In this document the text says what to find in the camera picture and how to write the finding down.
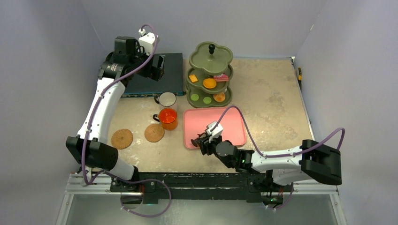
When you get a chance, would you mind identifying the pink serving tray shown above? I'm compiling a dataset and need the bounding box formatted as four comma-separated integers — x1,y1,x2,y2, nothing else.
183,107,246,149

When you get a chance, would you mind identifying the square yellow cracker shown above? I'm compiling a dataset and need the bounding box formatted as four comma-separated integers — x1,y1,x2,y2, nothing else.
188,74,198,83

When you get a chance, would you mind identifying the green macaron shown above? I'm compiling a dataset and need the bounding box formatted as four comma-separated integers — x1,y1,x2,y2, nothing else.
190,94,199,102
203,97,212,105

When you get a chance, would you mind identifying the orange translucent cup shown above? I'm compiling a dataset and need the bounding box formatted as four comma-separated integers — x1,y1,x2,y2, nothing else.
152,108,178,130

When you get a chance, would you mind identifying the orange bun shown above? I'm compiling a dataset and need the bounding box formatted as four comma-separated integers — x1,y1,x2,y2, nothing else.
213,92,226,103

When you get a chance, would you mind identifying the green three-tier stand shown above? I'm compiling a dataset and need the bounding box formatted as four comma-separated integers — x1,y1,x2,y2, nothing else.
186,41,234,108

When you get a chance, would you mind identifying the orange egg tart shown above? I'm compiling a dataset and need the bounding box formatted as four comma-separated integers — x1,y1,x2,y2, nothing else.
203,78,217,89

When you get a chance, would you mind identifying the pink cake slice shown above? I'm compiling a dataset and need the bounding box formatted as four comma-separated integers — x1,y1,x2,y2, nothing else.
213,73,230,83

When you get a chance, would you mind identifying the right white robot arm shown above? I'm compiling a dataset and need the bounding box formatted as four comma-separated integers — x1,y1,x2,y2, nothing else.
191,133,342,191

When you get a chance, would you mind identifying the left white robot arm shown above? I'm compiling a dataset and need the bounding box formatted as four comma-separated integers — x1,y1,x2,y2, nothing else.
66,32,165,192

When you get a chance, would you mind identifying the white ribbed cup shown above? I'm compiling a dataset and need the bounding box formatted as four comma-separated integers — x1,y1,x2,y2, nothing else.
154,92,178,111

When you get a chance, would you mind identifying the woven coaster right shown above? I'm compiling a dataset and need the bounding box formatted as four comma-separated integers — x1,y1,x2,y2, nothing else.
144,124,165,143

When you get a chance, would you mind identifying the yellow black tool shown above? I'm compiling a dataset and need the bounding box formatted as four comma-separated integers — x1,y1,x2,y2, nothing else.
298,67,302,89

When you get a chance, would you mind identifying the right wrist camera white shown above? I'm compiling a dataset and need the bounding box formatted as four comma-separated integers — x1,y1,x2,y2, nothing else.
205,121,223,142

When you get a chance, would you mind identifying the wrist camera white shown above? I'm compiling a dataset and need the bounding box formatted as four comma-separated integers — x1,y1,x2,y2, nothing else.
138,29,159,56
205,121,223,142

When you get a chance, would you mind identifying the dark network switch box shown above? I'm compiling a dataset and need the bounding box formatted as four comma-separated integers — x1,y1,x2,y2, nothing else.
122,53,186,98

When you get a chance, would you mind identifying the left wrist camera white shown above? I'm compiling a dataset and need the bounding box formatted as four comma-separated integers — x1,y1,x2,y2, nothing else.
138,29,159,56

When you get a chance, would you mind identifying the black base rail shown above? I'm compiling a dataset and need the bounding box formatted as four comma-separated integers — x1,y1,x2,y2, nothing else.
110,172,292,204

